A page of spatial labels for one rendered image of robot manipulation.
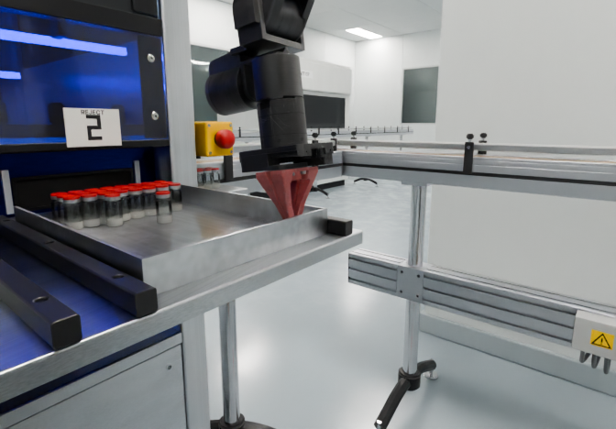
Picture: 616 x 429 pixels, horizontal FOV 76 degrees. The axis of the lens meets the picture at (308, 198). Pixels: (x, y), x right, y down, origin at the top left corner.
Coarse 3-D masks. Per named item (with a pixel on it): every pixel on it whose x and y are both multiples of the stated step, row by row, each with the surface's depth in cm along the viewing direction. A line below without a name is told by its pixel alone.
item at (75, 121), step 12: (72, 108) 61; (84, 108) 62; (72, 120) 61; (84, 120) 62; (96, 120) 63; (108, 120) 65; (72, 132) 61; (84, 132) 62; (96, 132) 64; (108, 132) 65; (120, 132) 67; (72, 144) 61; (84, 144) 62; (96, 144) 64; (108, 144) 65; (120, 144) 67
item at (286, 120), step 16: (272, 112) 45; (288, 112) 45; (304, 112) 47; (272, 128) 45; (288, 128) 45; (304, 128) 46; (272, 144) 45; (288, 144) 45; (304, 144) 43; (320, 144) 45; (240, 160) 48; (288, 160) 47
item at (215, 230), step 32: (192, 192) 71; (224, 192) 65; (32, 224) 49; (128, 224) 57; (160, 224) 57; (192, 224) 57; (224, 224) 57; (256, 224) 57; (288, 224) 46; (320, 224) 52; (96, 256) 38; (128, 256) 34; (160, 256) 34; (192, 256) 36; (224, 256) 39; (256, 256) 43; (160, 288) 34
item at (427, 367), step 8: (424, 360) 157; (432, 360) 160; (400, 368) 146; (424, 368) 150; (432, 368) 157; (400, 376) 142; (408, 376) 140; (416, 376) 140; (424, 376) 162; (432, 376) 161; (400, 384) 138; (408, 384) 139; (416, 384) 140; (392, 392) 135; (400, 392) 135; (392, 400) 133; (400, 400) 134; (384, 408) 131; (392, 408) 131; (384, 416) 129; (376, 424) 128; (384, 424) 127
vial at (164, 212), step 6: (162, 198) 57; (168, 198) 57; (156, 204) 57; (162, 204) 57; (168, 204) 57; (156, 210) 57; (162, 210) 57; (168, 210) 57; (162, 216) 57; (168, 216) 57; (162, 222) 57; (168, 222) 57
